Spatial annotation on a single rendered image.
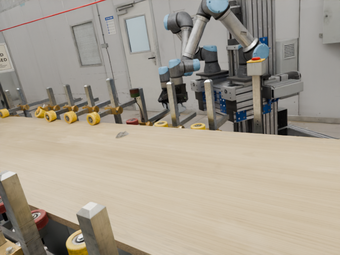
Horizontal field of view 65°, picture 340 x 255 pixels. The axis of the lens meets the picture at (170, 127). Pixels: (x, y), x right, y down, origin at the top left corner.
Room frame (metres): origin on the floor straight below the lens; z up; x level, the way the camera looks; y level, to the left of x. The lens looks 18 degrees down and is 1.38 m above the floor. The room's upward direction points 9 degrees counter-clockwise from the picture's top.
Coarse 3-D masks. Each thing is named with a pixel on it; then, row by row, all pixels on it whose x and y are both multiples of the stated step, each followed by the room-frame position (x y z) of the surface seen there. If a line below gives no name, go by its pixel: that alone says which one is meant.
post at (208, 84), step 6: (204, 84) 1.43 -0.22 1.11; (210, 84) 1.42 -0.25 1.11; (210, 90) 1.41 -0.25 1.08; (210, 96) 1.41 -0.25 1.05; (210, 102) 1.42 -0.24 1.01; (210, 108) 1.42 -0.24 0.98; (210, 114) 1.42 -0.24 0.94; (210, 120) 1.42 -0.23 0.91; (216, 120) 1.44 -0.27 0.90; (210, 126) 1.43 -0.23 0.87; (216, 126) 1.43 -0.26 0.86
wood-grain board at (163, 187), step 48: (0, 144) 1.62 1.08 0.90; (48, 144) 1.47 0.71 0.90; (96, 144) 1.34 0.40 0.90; (144, 144) 1.23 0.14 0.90; (192, 144) 1.14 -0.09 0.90; (240, 144) 1.06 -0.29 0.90; (288, 144) 0.98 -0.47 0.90; (336, 144) 0.92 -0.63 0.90; (48, 192) 0.89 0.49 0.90; (96, 192) 0.84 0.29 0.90; (144, 192) 0.79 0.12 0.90; (192, 192) 0.74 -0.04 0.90; (240, 192) 0.70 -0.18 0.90; (288, 192) 0.67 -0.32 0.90; (336, 192) 0.63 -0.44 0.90; (144, 240) 0.56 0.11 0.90; (192, 240) 0.53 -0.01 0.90; (240, 240) 0.51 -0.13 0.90; (288, 240) 0.49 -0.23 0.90; (336, 240) 0.47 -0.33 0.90
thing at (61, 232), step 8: (0, 216) 1.18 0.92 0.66; (8, 216) 1.12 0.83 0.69; (48, 224) 0.90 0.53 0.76; (56, 224) 0.86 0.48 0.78; (48, 232) 0.91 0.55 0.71; (56, 232) 0.88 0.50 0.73; (64, 232) 0.84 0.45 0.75; (72, 232) 0.81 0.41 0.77; (48, 240) 0.93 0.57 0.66; (56, 240) 0.89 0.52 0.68; (64, 240) 0.85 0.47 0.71; (48, 248) 0.94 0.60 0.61; (56, 248) 0.90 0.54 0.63; (64, 248) 0.86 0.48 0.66
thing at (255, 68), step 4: (252, 60) 1.28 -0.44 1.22; (256, 60) 1.26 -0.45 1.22; (260, 60) 1.24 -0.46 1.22; (264, 60) 1.28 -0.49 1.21; (248, 64) 1.27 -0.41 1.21; (252, 64) 1.26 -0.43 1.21; (256, 64) 1.25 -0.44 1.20; (260, 64) 1.24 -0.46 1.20; (264, 64) 1.27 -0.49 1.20; (248, 68) 1.27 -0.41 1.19; (252, 68) 1.26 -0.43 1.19; (256, 68) 1.25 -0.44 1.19; (260, 68) 1.24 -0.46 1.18; (264, 68) 1.27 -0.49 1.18; (248, 72) 1.27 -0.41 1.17; (252, 72) 1.26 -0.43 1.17; (256, 72) 1.25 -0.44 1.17; (260, 72) 1.24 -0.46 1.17; (264, 72) 1.27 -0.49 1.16
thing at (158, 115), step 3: (162, 111) 1.96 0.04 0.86; (165, 111) 1.98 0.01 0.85; (168, 111) 2.01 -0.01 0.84; (156, 114) 1.90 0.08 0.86; (159, 114) 1.91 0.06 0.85; (162, 114) 1.94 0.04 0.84; (150, 117) 1.84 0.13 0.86; (153, 117) 1.85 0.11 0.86; (156, 117) 1.88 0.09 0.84; (159, 117) 1.91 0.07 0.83; (150, 120) 1.82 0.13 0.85; (153, 120) 1.84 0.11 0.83
